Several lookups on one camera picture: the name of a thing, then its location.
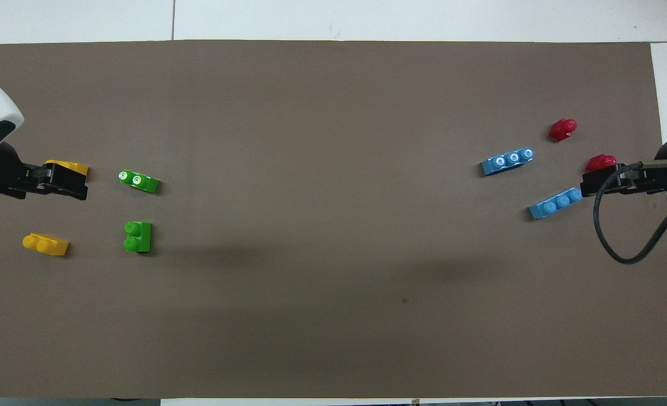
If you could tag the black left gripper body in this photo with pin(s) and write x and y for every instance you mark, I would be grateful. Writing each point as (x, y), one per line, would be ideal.
(31, 180)

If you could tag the brown table mat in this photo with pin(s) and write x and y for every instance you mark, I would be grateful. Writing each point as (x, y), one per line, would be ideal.
(333, 237)

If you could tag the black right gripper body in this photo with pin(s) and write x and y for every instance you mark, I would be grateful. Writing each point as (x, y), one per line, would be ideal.
(640, 179)

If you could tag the yellow two-stud toy brick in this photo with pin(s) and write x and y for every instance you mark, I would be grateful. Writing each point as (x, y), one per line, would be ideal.
(71, 167)
(48, 245)

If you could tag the green two-stud toy brick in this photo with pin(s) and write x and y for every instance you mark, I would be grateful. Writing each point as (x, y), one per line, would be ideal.
(138, 238)
(141, 181)

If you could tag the blue three-stud toy brick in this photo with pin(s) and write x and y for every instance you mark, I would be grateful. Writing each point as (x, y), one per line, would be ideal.
(505, 163)
(553, 206)

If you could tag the red one-stud toy brick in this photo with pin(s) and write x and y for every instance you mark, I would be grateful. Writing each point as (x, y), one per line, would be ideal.
(601, 163)
(561, 130)

